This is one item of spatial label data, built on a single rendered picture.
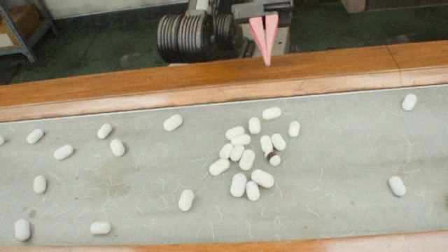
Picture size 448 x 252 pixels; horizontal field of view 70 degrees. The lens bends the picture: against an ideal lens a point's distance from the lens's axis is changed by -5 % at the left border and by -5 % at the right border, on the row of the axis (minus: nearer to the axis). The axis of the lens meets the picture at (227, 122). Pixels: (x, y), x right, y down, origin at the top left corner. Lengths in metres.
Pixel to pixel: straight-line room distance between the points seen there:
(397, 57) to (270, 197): 0.40
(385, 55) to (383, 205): 0.34
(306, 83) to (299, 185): 0.23
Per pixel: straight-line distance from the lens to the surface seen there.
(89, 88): 0.79
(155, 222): 0.53
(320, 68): 0.69
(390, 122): 0.63
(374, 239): 0.47
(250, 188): 0.50
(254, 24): 0.56
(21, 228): 0.61
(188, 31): 0.85
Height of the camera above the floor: 1.18
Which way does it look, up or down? 44 degrees down
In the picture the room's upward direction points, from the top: 11 degrees counter-clockwise
